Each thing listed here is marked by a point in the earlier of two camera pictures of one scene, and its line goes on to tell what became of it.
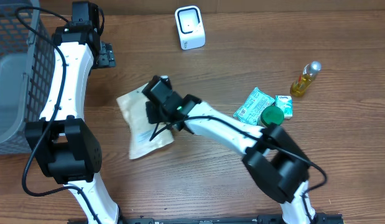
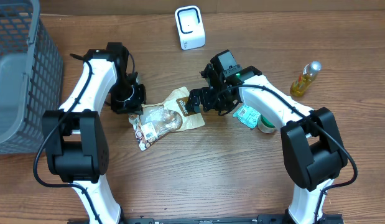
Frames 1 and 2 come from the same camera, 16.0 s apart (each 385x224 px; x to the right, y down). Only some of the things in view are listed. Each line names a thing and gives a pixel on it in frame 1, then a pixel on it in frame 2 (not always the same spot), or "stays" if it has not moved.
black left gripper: (107, 59) to (135, 107)
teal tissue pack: (250, 110) stays
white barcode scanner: (190, 27) stays
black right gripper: (155, 118) to (206, 94)
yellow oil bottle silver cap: (306, 77) stays
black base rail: (319, 218) stays
